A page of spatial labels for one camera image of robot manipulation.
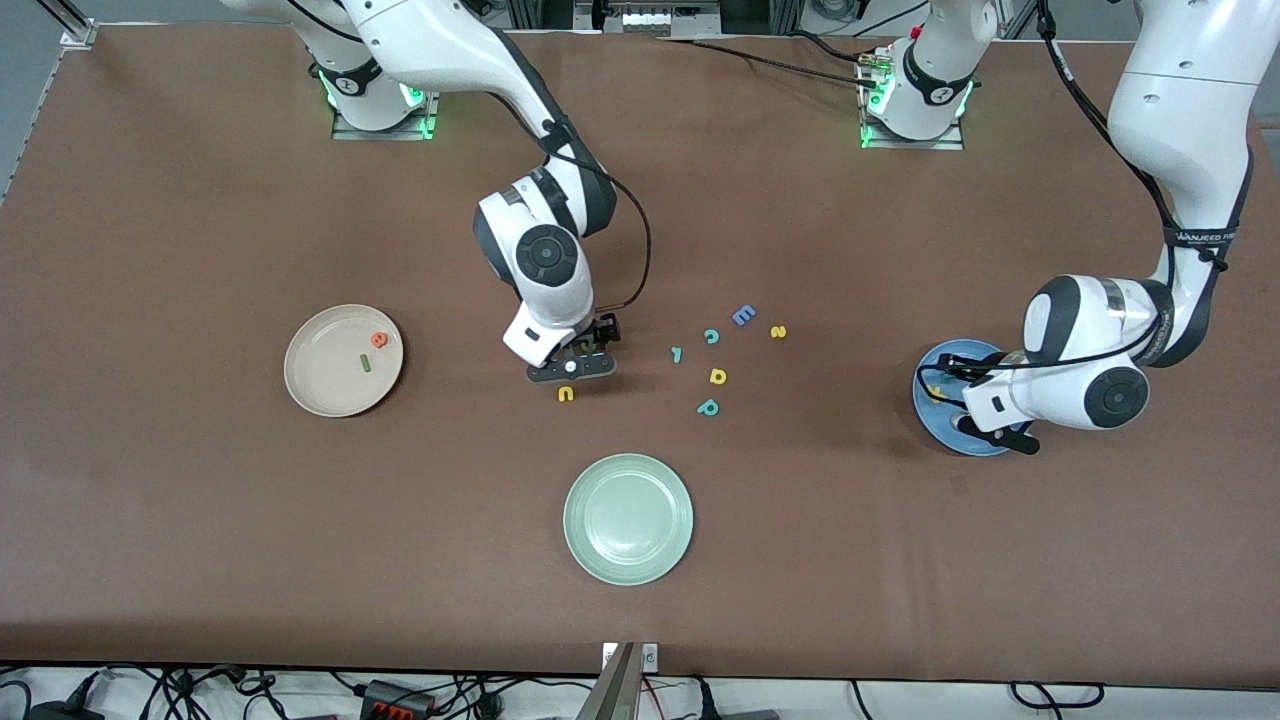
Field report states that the blue plate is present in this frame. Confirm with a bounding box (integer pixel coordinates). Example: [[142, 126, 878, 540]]
[[912, 339, 1035, 457]]

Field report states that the pale green plate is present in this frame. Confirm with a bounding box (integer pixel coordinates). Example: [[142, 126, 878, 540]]
[[563, 453, 694, 586]]

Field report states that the beige brown plate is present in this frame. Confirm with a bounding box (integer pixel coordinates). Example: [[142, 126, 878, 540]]
[[284, 304, 405, 418]]

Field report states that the grey equipment box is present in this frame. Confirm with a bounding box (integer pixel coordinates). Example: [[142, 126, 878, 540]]
[[575, 0, 723, 37]]

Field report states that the black orange power strip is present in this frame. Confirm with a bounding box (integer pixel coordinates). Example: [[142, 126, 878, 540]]
[[362, 679, 437, 720]]

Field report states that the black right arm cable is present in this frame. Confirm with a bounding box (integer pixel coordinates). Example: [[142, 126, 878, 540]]
[[480, 85, 653, 313]]

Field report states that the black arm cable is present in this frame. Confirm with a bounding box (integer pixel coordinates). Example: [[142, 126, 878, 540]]
[[915, 0, 1231, 411], [480, 85, 653, 313]]

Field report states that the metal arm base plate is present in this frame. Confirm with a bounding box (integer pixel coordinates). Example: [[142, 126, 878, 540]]
[[332, 40, 443, 142], [858, 45, 967, 152]]

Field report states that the black cable loop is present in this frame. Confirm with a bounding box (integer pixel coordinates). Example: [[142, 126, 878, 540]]
[[1008, 681, 1107, 710]]

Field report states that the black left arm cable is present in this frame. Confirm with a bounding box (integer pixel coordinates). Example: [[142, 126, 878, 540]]
[[915, 0, 1231, 411]]

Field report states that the black braided table cable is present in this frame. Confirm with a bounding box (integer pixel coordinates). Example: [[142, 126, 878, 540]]
[[655, 36, 883, 89]]

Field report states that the black floor cable tangle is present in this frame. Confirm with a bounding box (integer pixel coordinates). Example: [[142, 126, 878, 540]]
[[0, 664, 291, 720]]

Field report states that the aluminium frame post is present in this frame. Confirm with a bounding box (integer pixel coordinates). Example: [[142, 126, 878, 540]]
[[38, 0, 98, 49]]

